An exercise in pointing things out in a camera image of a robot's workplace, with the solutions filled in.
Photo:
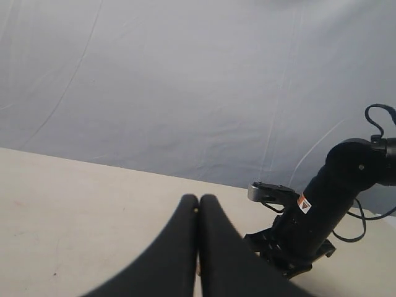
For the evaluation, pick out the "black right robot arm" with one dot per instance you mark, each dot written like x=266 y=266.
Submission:
x=299 y=234

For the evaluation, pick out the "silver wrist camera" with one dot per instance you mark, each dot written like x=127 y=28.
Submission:
x=269 y=193

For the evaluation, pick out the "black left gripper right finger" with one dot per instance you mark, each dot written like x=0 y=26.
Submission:
x=227 y=266

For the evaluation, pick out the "grey backdrop cloth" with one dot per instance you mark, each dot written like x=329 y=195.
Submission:
x=227 y=92

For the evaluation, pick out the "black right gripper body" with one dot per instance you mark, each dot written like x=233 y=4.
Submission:
x=269 y=248

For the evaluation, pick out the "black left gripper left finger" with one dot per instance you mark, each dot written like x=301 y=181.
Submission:
x=168 y=266

